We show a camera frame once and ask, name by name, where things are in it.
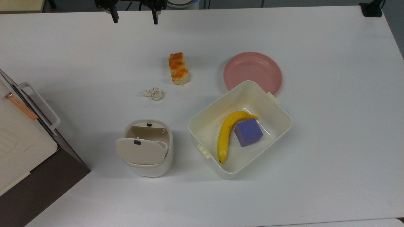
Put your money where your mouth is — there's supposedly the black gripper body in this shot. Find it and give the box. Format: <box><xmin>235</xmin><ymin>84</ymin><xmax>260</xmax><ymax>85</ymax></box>
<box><xmin>95</xmin><ymin>0</ymin><xmax>168</xmax><ymax>10</ymax></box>

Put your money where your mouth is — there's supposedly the cream trash can lid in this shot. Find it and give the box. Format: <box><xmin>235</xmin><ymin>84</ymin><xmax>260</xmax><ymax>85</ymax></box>
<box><xmin>116</xmin><ymin>138</ymin><xmax>169</xmax><ymax>165</ymax></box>

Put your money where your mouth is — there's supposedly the cream small trash can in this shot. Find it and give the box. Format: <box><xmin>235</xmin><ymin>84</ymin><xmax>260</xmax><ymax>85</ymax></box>
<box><xmin>116</xmin><ymin>119</ymin><xmax>174</xmax><ymax>178</ymax></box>

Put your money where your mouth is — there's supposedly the bread with orange topping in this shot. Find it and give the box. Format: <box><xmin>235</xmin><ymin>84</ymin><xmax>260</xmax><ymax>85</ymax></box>
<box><xmin>168</xmin><ymin>52</ymin><xmax>190</xmax><ymax>85</ymax></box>

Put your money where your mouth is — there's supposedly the crumpled white paper ball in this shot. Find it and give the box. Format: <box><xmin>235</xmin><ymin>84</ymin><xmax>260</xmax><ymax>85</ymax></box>
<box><xmin>142</xmin><ymin>87</ymin><xmax>163</xmax><ymax>101</ymax></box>

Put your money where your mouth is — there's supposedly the light wood desk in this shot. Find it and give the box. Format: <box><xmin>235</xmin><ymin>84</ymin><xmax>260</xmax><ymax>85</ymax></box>
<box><xmin>0</xmin><ymin>0</ymin><xmax>45</xmax><ymax>14</ymax></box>

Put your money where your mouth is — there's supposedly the pink plate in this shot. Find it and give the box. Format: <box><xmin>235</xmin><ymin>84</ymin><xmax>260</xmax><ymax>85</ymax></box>
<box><xmin>223</xmin><ymin>52</ymin><xmax>283</xmax><ymax>96</ymax></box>

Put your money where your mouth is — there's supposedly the cream plastic storage bin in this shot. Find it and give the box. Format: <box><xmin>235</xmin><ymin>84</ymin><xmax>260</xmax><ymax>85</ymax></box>
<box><xmin>188</xmin><ymin>80</ymin><xmax>292</xmax><ymax>180</ymax></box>

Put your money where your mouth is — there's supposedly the yellow banana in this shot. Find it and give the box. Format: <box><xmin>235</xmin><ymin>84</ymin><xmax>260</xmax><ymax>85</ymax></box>
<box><xmin>217</xmin><ymin>110</ymin><xmax>258</xmax><ymax>164</ymax></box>

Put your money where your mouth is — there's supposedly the purple cube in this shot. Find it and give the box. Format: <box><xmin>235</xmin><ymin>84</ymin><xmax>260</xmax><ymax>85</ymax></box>
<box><xmin>234</xmin><ymin>118</ymin><xmax>264</xmax><ymax>148</ymax></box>

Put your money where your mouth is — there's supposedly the dark brown drawer cabinet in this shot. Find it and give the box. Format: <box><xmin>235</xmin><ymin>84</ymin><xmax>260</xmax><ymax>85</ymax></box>
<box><xmin>0</xmin><ymin>69</ymin><xmax>91</xmax><ymax>227</ymax></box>

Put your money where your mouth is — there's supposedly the black stand base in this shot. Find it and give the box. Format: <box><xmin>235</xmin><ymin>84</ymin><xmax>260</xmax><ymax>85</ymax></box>
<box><xmin>359</xmin><ymin>0</ymin><xmax>384</xmax><ymax>18</ymax></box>

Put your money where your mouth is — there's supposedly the white drawer handle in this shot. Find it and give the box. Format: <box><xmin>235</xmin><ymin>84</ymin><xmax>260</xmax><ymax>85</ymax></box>
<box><xmin>16</xmin><ymin>82</ymin><xmax>61</xmax><ymax>136</ymax></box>

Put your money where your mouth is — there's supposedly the copper handle strip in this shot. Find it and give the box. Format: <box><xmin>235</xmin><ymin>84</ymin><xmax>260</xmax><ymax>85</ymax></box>
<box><xmin>4</xmin><ymin>92</ymin><xmax>39</xmax><ymax>121</ymax></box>

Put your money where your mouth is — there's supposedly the cream toy cabinet with handles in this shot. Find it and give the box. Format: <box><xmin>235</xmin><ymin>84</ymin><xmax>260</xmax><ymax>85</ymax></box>
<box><xmin>0</xmin><ymin>76</ymin><xmax>58</xmax><ymax>196</ymax></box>

